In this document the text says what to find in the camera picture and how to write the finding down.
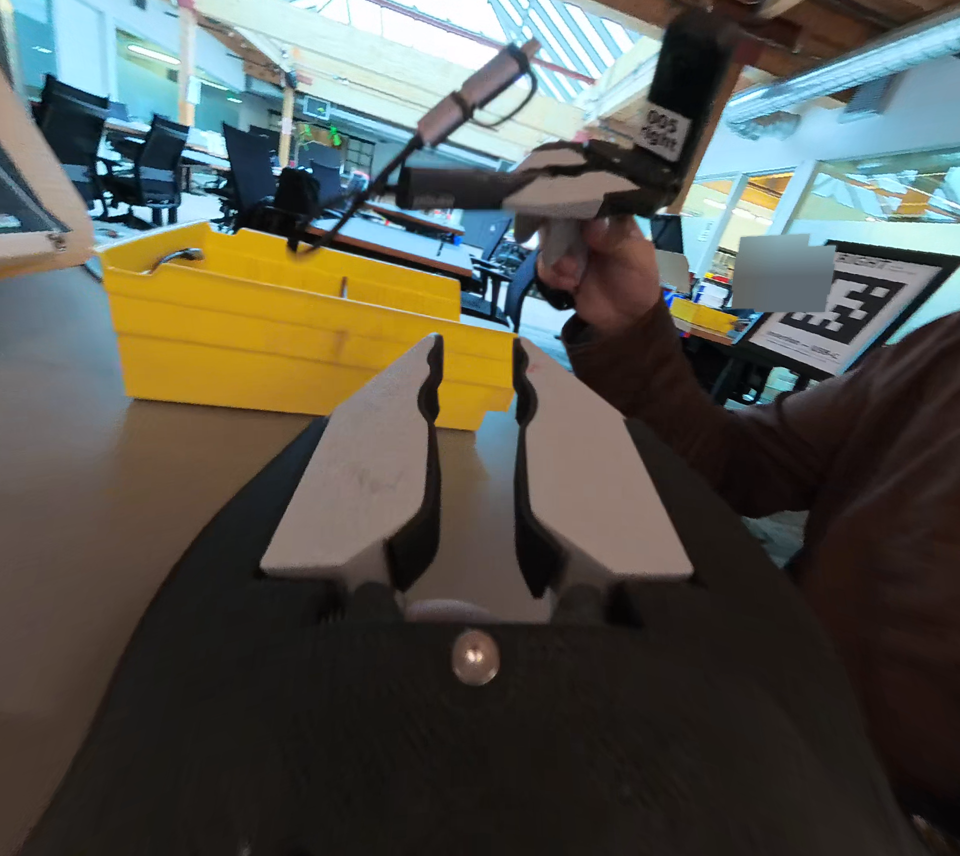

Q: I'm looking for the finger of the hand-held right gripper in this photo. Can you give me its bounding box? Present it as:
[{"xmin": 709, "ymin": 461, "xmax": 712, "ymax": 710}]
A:
[
  {"xmin": 514, "ymin": 142, "xmax": 595, "ymax": 181},
  {"xmin": 501, "ymin": 168, "xmax": 609, "ymax": 223}
]

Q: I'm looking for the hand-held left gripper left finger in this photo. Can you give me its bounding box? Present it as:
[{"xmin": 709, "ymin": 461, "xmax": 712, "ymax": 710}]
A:
[{"xmin": 259, "ymin": 333, "xmax": 445, "ymax": 593}]

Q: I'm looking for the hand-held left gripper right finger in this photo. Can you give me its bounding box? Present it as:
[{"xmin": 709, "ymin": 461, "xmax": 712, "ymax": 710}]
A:
[{"xmin": 512, "ymin": 337, "xmax": 696, "ymax": 601}]

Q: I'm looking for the grey usb-c adapter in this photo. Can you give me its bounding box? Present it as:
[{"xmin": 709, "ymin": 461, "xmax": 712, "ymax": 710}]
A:
[{"xmin": 414, "ymin": 37, "xmax": 543, "ymax": 146}]

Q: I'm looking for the yellow plastic bin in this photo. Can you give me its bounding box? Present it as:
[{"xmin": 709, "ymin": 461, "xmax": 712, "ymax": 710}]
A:
[{"xmin": 97, "ymin": 220, "xmax": 519, "ymax": 433}]

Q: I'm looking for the person's right forearm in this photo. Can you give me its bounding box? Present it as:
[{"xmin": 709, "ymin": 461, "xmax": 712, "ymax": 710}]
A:
[{"xmin": 561, "ymin": 297, "xmax": 960, "ymax": 520}]

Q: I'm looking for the person's right hand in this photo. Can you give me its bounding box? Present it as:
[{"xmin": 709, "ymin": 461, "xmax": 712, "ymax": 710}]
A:
[{"xmin": 536, "ymin": 217, "xmax": 669, "ymax": 341}]

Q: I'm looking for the brown office desk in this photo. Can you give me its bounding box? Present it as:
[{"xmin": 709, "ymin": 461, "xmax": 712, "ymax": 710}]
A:
[{"xmin": 311, "ymin": 199, "xmax": 475, "ymax": 281}]

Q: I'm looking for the black backpack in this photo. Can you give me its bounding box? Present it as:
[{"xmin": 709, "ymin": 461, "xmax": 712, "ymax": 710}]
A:
[{"xmin": 271, "ymin": 166, "xmax": 322, "ymax": 235}]

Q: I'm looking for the black framed marker sign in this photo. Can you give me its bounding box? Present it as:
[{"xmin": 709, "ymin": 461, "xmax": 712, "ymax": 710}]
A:
[{"xmin": 738, "ymin": 239, "xmax": 960, "ymax": 381}]

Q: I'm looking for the black office chair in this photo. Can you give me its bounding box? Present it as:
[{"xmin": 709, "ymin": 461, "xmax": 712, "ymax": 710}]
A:
[
  {"xmin": 33, "ymin": 74, "xmax": 112, "ymax": 227},
  {"xmin": 105, "ymin": 113, "xmax": 190, "ymax": 227},
  {"xmin": 221, "ymin": 123, "xmax": 280, "ymax": 220}
]

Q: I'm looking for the computer monitor with silver stand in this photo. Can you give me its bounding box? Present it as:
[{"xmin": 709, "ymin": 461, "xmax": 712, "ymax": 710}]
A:
[{"xmin": 0, "ymin": 72, "xmax": 95, "ymax": 280}]

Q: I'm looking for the silver ventilation duct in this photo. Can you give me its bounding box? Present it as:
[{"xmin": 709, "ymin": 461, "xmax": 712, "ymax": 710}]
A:
[{"xmin": 723, "ymin": 23, "xmax": 960, "ymax": 137}]

